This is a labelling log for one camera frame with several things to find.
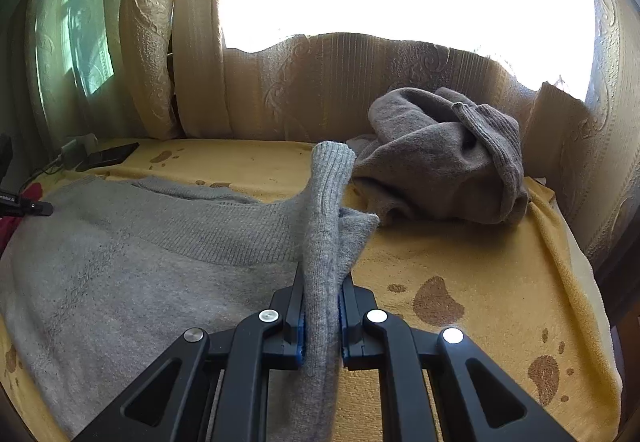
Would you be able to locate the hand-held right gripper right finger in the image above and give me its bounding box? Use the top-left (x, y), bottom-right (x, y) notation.
top-left (337, 272), bottom-right (577, 442)

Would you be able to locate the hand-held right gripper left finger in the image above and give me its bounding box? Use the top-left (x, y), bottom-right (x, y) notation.
top-left (72, 262), bottom-right (308, 442)

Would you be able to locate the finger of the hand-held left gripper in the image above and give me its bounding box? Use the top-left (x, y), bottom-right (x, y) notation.
top-left (0, 192), bottom-right (55, 219)

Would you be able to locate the beige knit sweater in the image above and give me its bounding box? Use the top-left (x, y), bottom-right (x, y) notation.
top-left (0, 140), bottom-right (382, 442)

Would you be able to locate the red cloth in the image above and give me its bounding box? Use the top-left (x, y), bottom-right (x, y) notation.
top-left (0, 183), bottom-right (45, 254)

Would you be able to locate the white power strip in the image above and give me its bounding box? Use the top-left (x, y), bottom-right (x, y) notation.
top-left (56, 133), bottom-right (99, 171)

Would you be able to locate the black smartphone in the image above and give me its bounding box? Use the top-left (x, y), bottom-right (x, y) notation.
top-left (87, 142), bottom-right (141, 169)

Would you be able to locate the yellow paw print blanket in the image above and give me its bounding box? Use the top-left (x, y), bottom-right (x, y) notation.
top-left (0, 136), bottom-right (624, 442)

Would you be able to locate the sheer white curtain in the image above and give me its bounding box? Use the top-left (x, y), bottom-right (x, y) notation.
top-left (27, 0), bottom-right (132, 145)

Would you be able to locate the crumpled brown knit sweater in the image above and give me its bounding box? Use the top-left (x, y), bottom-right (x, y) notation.
top-left (345, 86), bottom-right (532, 226)

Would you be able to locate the cream embossed curtain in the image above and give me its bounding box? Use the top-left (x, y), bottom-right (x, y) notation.
top-left (119, 0), bottom-right (640, 270)

